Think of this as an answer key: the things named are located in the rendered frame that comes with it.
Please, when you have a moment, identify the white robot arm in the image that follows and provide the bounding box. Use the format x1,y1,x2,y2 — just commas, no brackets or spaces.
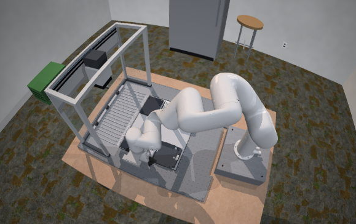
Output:
122,73,278,167

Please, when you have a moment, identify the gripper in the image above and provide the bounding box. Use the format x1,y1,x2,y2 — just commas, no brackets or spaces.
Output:
126,148,157,167

